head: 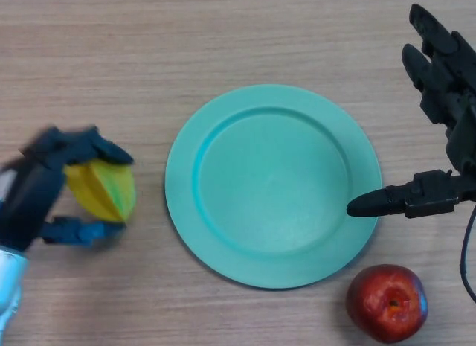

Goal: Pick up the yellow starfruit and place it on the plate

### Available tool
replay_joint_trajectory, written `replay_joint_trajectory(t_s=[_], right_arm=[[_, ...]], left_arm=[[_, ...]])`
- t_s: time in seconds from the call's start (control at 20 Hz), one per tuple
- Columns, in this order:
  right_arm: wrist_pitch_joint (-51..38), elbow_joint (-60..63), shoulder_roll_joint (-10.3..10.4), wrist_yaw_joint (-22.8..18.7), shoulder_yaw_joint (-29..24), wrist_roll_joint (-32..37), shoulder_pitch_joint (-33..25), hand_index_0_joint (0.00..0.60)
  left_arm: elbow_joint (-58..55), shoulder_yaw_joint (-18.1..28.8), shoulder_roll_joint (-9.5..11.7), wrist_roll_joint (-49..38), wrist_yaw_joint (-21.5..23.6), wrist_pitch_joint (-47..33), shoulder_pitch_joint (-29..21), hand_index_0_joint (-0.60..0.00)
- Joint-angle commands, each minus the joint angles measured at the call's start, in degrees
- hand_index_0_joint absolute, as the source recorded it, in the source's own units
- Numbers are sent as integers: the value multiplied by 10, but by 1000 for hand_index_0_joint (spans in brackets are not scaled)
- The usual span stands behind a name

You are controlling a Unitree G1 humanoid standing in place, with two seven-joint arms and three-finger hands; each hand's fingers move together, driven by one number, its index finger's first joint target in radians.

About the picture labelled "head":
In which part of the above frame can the green round plate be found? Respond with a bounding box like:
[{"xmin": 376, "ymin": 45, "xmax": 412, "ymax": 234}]
[{"xmin": 164, "ymin": 84, "xmax": 384, "ymax": 290}]

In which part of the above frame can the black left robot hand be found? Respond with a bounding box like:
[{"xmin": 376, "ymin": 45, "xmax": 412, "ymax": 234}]
[{"xmin": 0, "ymin": 125, "xmax": 135, "ymax": 254}]

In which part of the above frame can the yellow starfruit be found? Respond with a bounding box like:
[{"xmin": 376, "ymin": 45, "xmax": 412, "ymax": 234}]
[{"xmin": 63, "ymin": 160, "xmax": 138, "ymax": 225}]

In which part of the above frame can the red apple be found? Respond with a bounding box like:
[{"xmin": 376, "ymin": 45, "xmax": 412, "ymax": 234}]
[{"xmin": 345, "ymin": 263, "xmax": 428, "ymax": 344}]

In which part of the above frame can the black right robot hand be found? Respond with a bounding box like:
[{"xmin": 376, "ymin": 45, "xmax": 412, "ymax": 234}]
[{"xmin": 345, "ymin": 3, "xmax": 476, "ymax": 220}]

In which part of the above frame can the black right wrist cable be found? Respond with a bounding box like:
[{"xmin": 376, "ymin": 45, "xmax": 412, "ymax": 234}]
[{"xmin": 459, "ymin": 208, "xmax": 476, "ymax": 302}]

